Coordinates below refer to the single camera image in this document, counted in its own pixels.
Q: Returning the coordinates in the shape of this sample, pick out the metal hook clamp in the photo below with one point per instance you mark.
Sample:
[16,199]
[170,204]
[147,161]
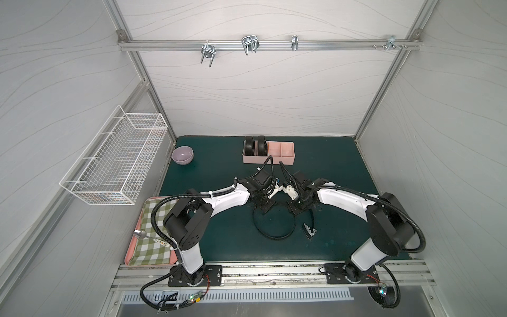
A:
[250,43]
[390,44]
[208,51]
[294,43]

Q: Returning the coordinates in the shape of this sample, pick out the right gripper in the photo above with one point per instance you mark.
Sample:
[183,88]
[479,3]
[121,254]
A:
[300,199]

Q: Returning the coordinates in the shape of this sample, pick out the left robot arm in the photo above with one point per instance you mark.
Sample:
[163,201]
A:
[181,220]

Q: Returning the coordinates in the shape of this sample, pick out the metal spoon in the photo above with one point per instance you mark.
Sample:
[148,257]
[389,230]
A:
[141,236]

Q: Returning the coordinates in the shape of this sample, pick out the purple bowl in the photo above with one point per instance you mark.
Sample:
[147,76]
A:
[183,155]

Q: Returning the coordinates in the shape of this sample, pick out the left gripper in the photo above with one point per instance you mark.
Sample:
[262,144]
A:
[265,194]

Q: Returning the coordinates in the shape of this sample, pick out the front aluminium frame rail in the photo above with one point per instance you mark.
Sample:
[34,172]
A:
[265,275]

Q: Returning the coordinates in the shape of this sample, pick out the long black belt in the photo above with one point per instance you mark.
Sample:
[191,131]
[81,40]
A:
[250,147]

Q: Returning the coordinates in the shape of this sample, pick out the white wire basket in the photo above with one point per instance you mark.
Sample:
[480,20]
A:
[113,167]

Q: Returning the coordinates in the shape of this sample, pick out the horizontal aluminium rail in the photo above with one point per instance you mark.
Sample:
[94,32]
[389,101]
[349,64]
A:
[265,45]

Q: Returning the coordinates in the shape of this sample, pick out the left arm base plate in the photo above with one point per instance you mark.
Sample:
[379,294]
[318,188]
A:
[204,276]

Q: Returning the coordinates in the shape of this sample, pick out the pink tray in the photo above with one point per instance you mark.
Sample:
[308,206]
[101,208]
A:
[130,253]

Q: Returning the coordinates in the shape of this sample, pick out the white vent strip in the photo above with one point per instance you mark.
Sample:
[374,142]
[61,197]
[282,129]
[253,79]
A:
[246,295]

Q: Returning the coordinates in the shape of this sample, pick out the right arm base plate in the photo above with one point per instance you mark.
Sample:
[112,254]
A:
[348,273]

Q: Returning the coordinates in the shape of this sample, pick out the green checked cloth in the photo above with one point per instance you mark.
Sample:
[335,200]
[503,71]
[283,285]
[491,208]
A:
[150,245]

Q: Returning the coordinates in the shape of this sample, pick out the pink divided storage box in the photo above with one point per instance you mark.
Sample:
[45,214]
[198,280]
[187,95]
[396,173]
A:
[280,151]

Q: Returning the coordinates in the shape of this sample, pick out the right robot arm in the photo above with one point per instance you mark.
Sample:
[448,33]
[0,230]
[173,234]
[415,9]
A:
[392,231]

